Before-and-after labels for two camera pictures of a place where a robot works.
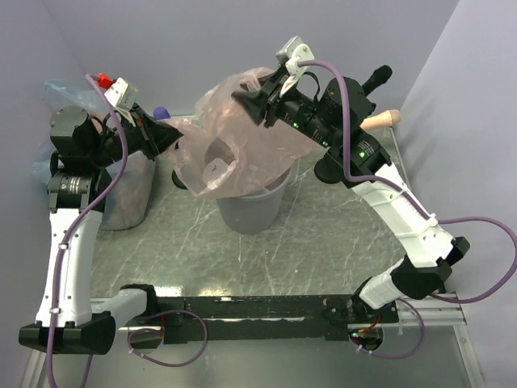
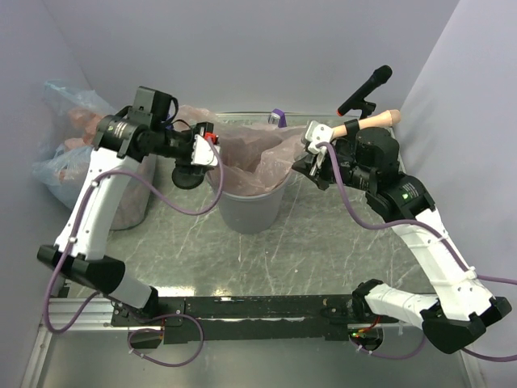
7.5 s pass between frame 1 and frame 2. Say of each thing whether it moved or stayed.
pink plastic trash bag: moved
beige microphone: stayed
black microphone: stayed
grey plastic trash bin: stayed
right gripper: moved
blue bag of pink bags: stayed
